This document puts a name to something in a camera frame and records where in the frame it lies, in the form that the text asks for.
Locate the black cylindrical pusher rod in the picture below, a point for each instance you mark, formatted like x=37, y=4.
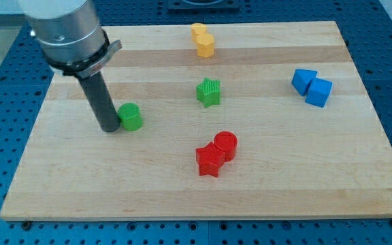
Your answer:
x=101, y=102

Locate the green cylinder block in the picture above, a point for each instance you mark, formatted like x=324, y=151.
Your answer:
x=130, y=116

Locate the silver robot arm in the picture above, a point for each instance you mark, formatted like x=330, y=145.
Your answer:
x=74, y=43

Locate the green star block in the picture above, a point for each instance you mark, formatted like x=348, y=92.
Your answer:
x=209, y=92

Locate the red star block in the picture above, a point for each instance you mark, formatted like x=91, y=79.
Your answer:
x=209, y=159

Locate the yellow block rear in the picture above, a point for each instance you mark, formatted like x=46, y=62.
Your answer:
x=197, y=29

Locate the yellow hexagon block front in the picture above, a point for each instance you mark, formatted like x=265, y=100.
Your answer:
x=205, y=45

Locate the red cylinder block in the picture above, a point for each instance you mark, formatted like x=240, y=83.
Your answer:
x=227, y=142

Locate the wooden board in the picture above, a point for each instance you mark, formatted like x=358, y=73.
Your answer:
x=293, y=160

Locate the blue triangle block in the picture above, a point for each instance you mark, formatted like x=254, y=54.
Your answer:
x=302, y=79

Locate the blue cube block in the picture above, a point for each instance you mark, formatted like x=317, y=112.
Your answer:
x=318, y=92

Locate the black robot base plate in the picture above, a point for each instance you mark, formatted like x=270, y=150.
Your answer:
x=203, y=4

